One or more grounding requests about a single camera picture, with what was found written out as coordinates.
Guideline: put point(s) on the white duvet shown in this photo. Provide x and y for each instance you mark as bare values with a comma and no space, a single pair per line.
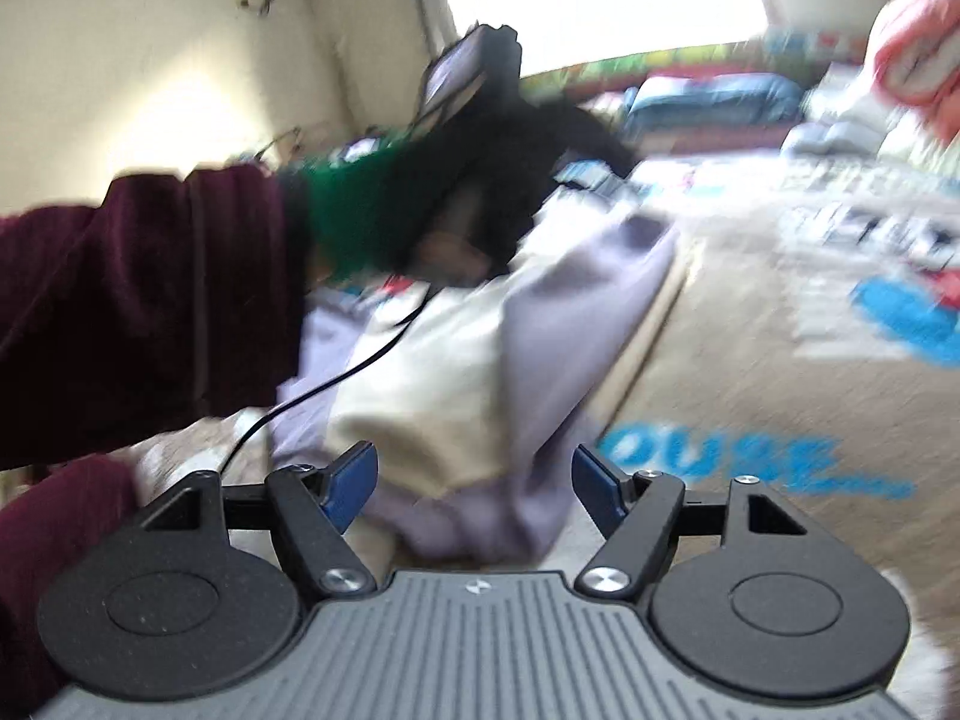
847,120

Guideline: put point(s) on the blue folded blanket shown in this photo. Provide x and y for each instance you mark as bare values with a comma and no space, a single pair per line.
712,101

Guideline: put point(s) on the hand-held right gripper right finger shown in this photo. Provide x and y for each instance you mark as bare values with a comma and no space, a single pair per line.
596,487

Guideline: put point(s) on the purple and cream sweatshirt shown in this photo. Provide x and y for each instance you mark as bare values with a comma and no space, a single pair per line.
420,390

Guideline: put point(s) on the colourful alphabet foam mat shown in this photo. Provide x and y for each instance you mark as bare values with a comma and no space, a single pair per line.
675,60

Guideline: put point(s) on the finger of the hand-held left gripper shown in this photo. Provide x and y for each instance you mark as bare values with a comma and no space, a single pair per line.
592,139

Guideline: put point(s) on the wooden framed window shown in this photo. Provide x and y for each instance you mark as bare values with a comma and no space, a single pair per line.
600,0

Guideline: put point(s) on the dark wall hook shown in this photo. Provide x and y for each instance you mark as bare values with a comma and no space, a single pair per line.
259,1

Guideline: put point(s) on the person's maroon clothing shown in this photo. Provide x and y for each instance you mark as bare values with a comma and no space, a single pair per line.
45,577

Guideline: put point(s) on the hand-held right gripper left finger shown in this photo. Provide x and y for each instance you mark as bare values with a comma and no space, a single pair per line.
352,484

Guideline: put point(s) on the cartoon mouse printed bedsheet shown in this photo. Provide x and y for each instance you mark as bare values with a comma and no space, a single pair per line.
750,315

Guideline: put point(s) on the person's left hand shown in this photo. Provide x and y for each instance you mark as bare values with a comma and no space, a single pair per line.
352,210

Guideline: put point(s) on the pink and white rolled quilt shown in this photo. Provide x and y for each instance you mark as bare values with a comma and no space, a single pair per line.
919,37

